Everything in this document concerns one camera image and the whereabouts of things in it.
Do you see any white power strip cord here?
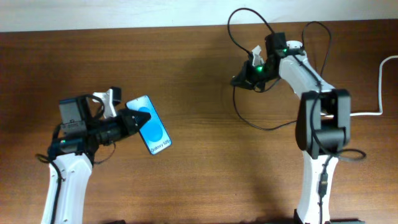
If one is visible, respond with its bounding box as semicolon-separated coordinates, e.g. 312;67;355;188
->
349;55;398;117

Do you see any white power strip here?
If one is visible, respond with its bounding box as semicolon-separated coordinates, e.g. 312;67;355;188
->
286;40;303;50

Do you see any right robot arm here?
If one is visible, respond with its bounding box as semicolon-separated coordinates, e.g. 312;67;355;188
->
231;32;351;223

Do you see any black charger cable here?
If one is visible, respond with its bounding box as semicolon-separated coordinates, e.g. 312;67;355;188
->
231;21;333;131

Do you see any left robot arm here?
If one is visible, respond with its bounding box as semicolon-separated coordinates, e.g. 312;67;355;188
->
36;95;151;223

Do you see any blue Galaxy smartphone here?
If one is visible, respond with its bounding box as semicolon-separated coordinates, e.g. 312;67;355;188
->
126;95;172;155

